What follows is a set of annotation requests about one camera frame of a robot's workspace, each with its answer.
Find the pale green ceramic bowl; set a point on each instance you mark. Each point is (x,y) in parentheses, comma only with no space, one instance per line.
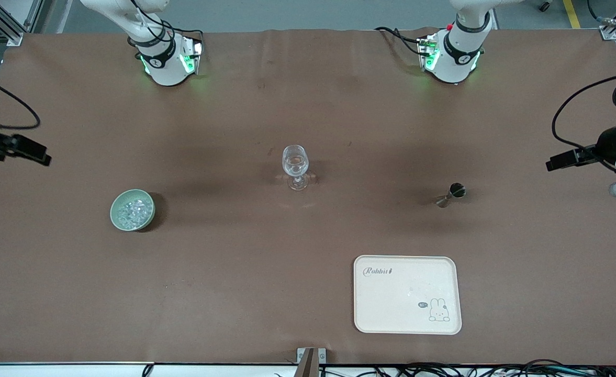
(115,217)

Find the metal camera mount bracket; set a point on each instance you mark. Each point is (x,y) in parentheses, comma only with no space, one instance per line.
(308,364)

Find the brown table cover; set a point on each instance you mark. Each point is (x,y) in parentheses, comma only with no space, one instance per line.
(234,288)

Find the cream tray with rabbit print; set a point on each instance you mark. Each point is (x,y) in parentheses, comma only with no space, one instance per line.
(391,303)

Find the clear stemmed wine glass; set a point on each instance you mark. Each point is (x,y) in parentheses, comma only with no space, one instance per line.
(294,165)

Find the heap of clear ice cubes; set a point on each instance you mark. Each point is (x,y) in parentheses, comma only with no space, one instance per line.
(132,213)

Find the steel double-ended jigger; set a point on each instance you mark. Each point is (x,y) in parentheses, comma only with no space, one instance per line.
(457,190)

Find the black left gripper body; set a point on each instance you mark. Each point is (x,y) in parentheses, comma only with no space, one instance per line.
(607,143)

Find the black caster wheel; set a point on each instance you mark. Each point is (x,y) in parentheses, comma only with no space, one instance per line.
(545,5)

